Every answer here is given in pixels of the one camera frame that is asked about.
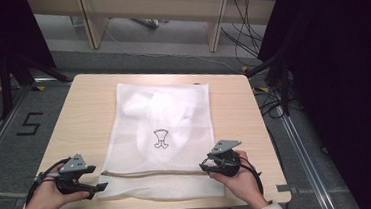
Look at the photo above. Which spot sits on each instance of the black metal stand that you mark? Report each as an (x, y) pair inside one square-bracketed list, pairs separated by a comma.
[(6, 85), (284, 86)]

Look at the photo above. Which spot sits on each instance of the white mesh laundry bag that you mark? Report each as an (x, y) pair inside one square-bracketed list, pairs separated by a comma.
[(166, 183)]

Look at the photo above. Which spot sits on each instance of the person's right hand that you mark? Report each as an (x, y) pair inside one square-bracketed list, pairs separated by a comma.
[(239, 182)]

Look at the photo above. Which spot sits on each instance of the white garment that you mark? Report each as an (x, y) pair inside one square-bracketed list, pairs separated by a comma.
[(164, 119)]

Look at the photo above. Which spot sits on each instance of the person's left hand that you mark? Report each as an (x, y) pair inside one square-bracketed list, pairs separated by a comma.
[(48, 199)]

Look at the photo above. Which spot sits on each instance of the grey power strip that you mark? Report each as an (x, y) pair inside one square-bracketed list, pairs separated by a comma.
[(149, 22)]

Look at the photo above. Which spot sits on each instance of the light wooden desk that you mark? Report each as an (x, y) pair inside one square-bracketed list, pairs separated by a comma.
[(152, 6)]

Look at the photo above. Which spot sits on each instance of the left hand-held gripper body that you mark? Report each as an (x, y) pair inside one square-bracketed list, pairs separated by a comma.
[(73, 165)]

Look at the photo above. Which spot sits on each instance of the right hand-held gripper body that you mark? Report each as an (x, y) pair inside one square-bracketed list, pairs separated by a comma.
[(226, 154)]

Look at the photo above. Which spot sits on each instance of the yellow tape piece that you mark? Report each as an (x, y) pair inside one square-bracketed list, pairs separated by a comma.
[(40, 87), (262, 89), (244, 68)]

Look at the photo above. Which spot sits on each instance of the grey tape strip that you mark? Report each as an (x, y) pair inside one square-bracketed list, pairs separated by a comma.
[(285, 188)]

